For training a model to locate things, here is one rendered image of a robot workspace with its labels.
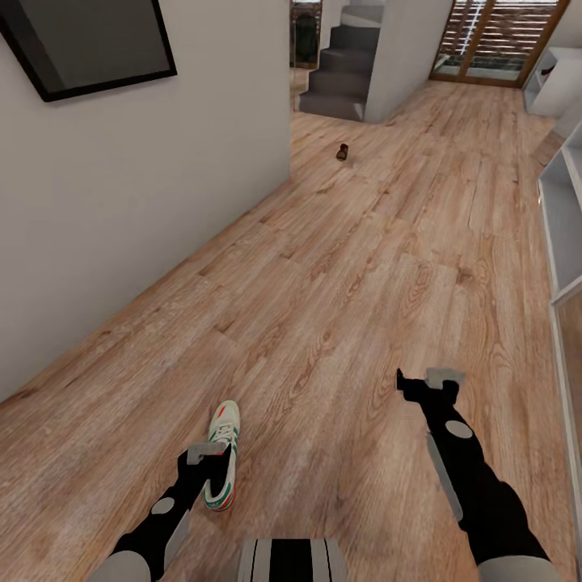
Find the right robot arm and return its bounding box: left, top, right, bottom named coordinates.
left=397, top=367, right=563, bottom=582

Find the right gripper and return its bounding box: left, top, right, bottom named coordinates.
left=397, top=368, right=459, bottom=413

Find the gym shoe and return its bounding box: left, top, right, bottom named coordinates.
left=203, top=400, right=240, bottom=512

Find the robot trunk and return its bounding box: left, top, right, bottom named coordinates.
left=234, top=539, right=348, bottom=582

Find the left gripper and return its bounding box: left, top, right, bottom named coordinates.
left=177, top=444, right=232, bottom=493

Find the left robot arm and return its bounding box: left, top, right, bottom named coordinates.
left=85, top=441, right=232, bottom=582

